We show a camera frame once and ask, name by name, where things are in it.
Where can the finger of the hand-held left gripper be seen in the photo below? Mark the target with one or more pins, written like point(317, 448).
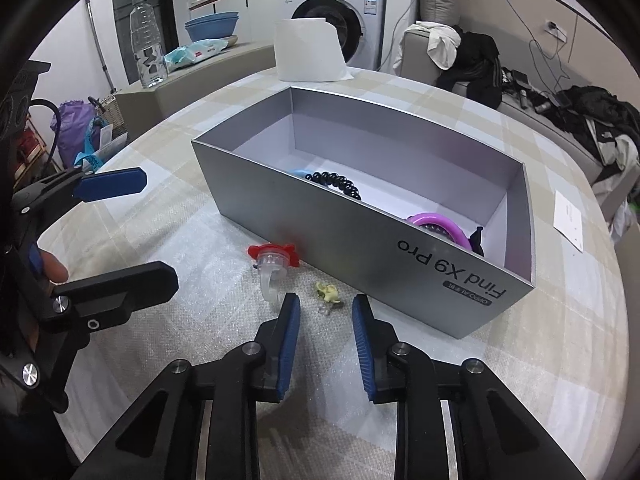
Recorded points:
point(112, 183)
point(130, 285)

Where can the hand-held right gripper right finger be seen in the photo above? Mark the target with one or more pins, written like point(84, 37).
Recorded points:
point(362, 350)

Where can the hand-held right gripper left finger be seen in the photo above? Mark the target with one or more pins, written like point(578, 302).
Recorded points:
point(289, 350)

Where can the small yellow flower charm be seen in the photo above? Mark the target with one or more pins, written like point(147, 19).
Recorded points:
point(327, 292)

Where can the grey cardboard box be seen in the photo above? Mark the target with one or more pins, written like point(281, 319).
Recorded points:
point(375, 260)

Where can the person's left hand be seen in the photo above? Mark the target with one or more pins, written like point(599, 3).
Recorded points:
point(55, 270)

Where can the blue plastic bag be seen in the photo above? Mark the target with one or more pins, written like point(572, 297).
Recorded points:
point(89, 157)

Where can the purple plastic bag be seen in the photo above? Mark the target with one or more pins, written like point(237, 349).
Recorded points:
point(72, 130)

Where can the wicker basket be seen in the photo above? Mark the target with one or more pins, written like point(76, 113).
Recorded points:
point(115, 115)

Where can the cluttered storage shelf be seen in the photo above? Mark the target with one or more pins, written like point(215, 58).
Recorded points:
point(30, 147)

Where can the red clear plastic charm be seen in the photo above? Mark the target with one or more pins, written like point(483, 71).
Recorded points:
point(270, 250)

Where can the grey bench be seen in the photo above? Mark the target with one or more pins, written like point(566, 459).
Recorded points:
point(175, 95)

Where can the clear plastic water bottle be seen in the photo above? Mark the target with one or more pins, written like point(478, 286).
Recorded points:
point(147, 45)

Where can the wet wipes packet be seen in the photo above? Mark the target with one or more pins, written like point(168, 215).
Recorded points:
point(192, 55)

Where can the dark glass door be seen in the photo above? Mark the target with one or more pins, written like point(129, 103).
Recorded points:
point(120, 10)

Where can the blue plastic basin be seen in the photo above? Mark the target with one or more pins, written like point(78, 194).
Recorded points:
point(212, 27)

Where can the white counter cabinet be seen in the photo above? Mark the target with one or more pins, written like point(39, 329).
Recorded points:
point(260, 10)

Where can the white paper towel roll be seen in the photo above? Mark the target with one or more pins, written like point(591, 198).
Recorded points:
point(310, 50)

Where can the white paper sheet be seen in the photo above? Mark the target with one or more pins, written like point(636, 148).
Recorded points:
point(567, 220)

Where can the grey sofa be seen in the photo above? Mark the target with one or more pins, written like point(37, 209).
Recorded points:
point(540, 125)

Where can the black garment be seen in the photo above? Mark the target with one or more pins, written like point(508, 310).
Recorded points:
point(480, 70)

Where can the white garment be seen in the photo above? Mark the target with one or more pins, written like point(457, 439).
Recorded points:
point(442, 42)

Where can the grey white jacket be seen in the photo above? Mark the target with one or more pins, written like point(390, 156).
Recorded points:
point(622, 150)

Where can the black jacket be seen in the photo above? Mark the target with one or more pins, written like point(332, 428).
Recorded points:
point(600, 110)

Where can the white wall socket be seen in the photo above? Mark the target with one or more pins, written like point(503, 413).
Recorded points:
point(555, 29)

